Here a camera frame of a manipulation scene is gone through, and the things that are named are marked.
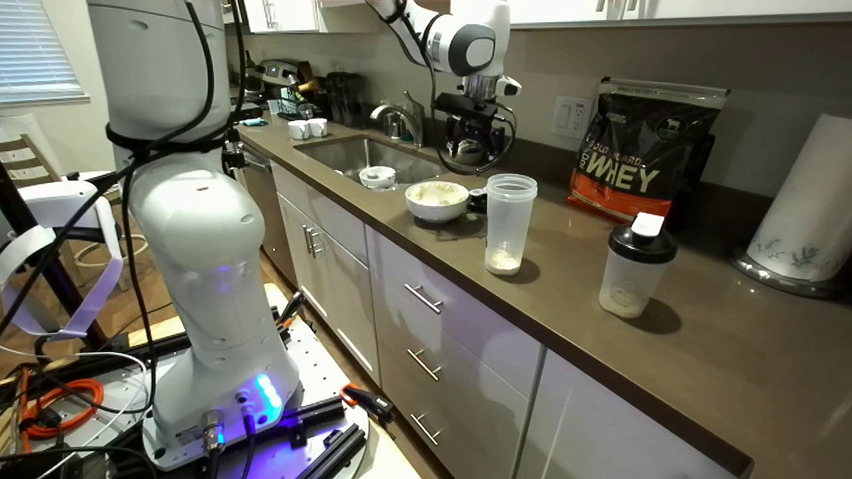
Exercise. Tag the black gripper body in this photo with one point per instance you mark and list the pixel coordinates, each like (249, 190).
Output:
(478, 133)

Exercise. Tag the white cups pair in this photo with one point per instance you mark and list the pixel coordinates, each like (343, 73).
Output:
(306, 129)

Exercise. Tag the steel kitchen sink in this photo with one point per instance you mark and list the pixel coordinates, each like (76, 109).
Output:
(355, 151)

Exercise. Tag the chrome faucet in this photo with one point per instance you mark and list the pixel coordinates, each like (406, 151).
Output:
(401, 124)

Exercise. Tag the small white container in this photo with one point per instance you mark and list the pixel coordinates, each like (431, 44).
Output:
(379, 175)

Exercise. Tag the black whey protein bag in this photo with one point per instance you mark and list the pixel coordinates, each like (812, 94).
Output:
(645, 147)

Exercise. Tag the white paper towel roll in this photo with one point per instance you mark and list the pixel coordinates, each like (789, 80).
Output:
(804, 237)

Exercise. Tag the white bowl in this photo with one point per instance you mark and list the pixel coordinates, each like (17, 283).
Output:
(436, 201)

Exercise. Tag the black coffee machine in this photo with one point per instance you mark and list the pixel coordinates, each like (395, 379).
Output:
(285, 85)

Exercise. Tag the white wall outlet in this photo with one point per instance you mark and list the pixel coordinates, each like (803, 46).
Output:
(570, 114)

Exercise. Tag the drawer handle top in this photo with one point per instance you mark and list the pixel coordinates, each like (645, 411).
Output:
(419, 293)

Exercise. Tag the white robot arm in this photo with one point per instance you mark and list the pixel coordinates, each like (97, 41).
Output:
(166, 82)

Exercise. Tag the drawer handle bottom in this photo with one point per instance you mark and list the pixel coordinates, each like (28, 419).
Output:
(431, 438)

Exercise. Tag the translucent shaker bottle black lid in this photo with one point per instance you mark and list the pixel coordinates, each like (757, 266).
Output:
(638, 257)

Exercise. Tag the drawer handle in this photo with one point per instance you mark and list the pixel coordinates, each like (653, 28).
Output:
(419, 293)
(417, 354)
(431, 438)

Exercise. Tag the drawer handle middle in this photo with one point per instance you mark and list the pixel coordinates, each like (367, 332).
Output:
(417, 354)

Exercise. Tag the open translucent shaker bottle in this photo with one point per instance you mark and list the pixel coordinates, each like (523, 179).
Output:
(508, 210)

